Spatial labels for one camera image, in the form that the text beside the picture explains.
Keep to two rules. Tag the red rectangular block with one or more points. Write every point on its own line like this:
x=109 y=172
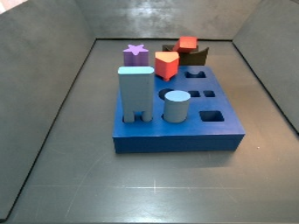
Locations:
x=186 y=44

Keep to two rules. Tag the blue shape sorter board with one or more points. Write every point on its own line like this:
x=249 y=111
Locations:
x=212 y=128

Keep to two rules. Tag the black curved fixture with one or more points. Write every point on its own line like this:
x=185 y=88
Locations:
x=192 y=56

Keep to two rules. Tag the light blue cylinder block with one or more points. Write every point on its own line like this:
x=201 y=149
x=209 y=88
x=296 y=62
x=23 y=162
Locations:
x=177 y=104

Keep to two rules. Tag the light blue arch block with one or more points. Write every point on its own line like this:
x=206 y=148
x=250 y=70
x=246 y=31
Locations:
x=137 y=84

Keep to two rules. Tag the red pentagon block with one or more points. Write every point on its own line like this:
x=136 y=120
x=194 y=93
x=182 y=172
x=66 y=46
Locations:
x=166 y=64

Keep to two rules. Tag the purple star block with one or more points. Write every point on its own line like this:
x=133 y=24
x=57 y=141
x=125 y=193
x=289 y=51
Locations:
x=136 y=56

